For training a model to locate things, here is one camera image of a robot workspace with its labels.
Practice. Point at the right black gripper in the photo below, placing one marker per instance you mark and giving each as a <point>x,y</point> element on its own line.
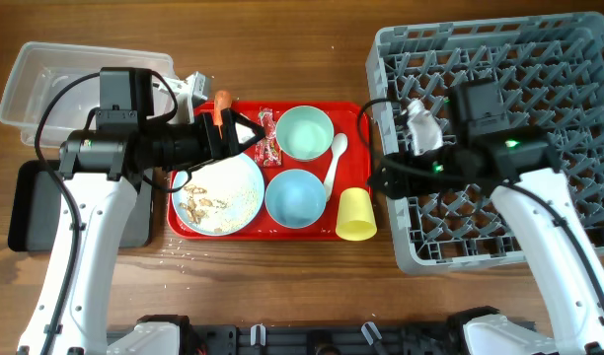
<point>388,182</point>

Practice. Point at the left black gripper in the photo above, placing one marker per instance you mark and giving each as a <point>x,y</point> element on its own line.
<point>211,140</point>

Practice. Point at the orange carrot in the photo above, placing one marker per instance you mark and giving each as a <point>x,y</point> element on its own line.
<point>222,100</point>

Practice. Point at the green bowl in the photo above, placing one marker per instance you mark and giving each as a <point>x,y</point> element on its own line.
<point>304,133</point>

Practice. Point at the yellow plastic cup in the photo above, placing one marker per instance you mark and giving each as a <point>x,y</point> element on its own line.
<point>355,221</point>

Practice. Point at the white plastic spoon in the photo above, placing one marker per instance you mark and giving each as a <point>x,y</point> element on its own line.
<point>338,147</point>

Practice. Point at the white plate with scraps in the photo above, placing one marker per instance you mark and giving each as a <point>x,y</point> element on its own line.
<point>219,199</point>

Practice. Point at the blue bowl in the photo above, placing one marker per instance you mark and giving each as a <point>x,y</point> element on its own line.
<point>295,199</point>

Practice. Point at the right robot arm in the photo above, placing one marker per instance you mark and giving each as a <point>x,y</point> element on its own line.
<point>519,170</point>

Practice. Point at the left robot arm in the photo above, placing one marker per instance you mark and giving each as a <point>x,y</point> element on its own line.
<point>101,168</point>

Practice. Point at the grey dishwasher rack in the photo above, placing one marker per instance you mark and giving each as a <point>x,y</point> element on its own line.
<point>548,71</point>

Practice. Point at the crumpled white tissue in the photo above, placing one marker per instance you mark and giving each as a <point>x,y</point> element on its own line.
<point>244,134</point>

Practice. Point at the red candy wrapper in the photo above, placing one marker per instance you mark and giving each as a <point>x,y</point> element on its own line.
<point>267,151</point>

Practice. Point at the red serving tray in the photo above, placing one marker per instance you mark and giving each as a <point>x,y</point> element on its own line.
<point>353,170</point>

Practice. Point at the clear plastic bin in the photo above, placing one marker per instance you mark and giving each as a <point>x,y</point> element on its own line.
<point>43,69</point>

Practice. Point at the black plastic tray bin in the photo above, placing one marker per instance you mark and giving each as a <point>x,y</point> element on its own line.
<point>35,213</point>

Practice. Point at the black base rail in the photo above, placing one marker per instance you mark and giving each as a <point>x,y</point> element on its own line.
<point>407,339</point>

